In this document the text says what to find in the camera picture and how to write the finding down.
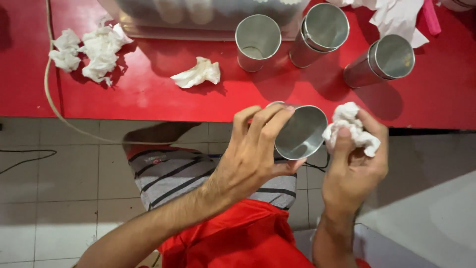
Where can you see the person's right hand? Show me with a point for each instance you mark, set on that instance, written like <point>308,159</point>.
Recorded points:
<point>353,178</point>

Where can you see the person's left hand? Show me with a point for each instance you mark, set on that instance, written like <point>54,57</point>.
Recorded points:
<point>247,160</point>

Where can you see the white tissue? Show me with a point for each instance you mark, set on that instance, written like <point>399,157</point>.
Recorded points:
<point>351,128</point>
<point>66,50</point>
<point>199,73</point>
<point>102,52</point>

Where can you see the steel tumbler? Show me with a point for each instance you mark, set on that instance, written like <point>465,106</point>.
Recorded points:
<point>319,33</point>
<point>303,132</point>
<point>257,43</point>
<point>381,61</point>

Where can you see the grey striped shirt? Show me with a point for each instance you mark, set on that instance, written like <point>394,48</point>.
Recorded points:
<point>171,175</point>

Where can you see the red shorts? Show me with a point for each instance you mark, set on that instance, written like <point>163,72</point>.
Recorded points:
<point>238,238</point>

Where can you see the clear plastic container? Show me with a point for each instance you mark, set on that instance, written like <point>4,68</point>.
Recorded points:
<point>208,16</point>

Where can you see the white paper napkin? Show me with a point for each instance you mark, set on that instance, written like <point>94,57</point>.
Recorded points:
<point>390,18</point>

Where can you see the pink plastic stick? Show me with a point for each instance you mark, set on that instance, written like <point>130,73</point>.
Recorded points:
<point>431,16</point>

